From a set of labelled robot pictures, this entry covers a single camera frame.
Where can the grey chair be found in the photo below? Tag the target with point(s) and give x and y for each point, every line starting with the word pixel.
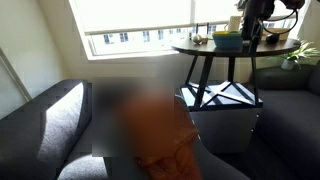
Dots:
pixel 147 128

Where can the dark grey sofa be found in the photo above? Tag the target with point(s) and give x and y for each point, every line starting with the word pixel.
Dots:
pixel 290 116
pixel 49 137

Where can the white storage cube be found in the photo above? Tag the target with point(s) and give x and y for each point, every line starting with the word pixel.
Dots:
pixel 226 117

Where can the round dark wooden table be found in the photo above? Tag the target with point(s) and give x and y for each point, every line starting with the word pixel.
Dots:
pixel 233 50

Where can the orange jacket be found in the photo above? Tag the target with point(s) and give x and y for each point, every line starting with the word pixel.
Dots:
pixel 182 165

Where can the dark grey sofa left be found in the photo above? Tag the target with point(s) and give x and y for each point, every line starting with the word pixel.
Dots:
pixel 49 137

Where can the dark grey sofa right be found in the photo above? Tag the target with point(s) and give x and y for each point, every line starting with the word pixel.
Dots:
pixel 290 116

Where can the green potted plant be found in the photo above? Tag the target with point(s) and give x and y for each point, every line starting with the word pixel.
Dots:
pixel 305 51

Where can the blue and yellow bowl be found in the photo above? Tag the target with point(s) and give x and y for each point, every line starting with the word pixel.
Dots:
pixel 227 39

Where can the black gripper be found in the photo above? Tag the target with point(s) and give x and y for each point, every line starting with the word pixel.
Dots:
pixel 251 35

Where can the small round metallic ball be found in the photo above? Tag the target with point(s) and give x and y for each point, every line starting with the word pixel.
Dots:
pixel 197 39

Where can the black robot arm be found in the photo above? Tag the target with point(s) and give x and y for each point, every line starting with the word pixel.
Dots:
pixel 255 12

